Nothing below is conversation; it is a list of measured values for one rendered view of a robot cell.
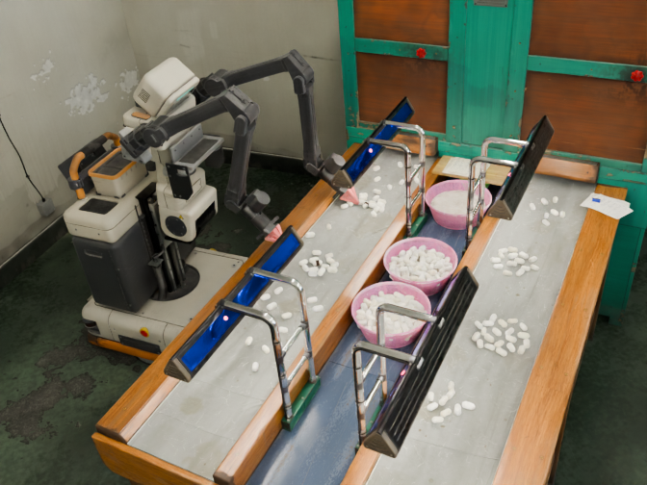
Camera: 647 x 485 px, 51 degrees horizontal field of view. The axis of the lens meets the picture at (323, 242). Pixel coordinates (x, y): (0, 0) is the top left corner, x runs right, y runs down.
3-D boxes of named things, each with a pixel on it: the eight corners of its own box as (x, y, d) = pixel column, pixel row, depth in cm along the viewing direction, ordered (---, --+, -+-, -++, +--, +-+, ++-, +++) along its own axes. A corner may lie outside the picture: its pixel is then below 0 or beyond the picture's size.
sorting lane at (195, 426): (128, 448, 198) (126, 444, 197) (377, 153, 324) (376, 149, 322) (214, 485, 186) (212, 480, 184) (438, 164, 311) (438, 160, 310)
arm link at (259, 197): (234, 191, 258) (223, 204, 251) (248, 174, 250) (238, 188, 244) (259, 211, 260) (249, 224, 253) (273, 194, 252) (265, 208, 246)
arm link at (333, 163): (312, 156, 287) (303, 167, 281) (325, 140, 280) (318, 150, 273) (333, 174, 289) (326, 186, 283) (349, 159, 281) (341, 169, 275)
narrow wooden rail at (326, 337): (218, 498, 190) (211, 474, 183) (437, 176, 315) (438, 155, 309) (235, 506, 187) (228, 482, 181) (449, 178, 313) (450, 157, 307)
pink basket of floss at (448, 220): (440, 241, 273) (441, 220, 267) (415, 206, 294) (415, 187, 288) (502, 226, 277) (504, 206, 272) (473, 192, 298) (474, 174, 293)
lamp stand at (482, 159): (461, 259, 262) (466, 157, 236) (477, 230, 276) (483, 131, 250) (510, 270, 254) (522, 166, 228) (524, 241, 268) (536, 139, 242)
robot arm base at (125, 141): (137, 126, 256) (117, 140, 248) (148, 115, 251) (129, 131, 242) (153, 143, 258) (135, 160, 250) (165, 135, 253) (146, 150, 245)
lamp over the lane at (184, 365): (164, 375, 176) (157, 355, 172) (282, 240, 219) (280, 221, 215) (189, 384, 173) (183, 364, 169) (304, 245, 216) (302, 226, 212)
